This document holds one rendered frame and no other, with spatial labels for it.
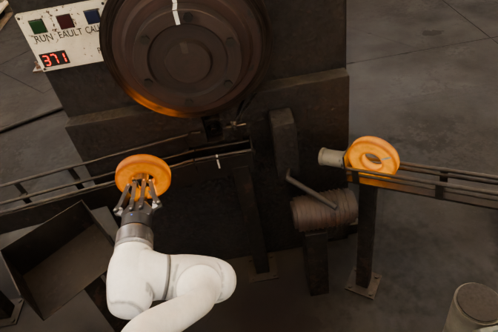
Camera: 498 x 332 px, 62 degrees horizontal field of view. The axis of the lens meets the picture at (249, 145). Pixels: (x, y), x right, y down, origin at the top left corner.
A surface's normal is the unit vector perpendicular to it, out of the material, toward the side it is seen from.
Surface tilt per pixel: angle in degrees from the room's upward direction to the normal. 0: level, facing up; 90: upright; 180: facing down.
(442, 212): 0
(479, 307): 0
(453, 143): 0
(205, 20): 90
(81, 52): 90
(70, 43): 90
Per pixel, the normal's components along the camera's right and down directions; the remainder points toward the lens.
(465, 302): -0.14, -0.76
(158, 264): 0.36, -0.69
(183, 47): 0.11, 0.63
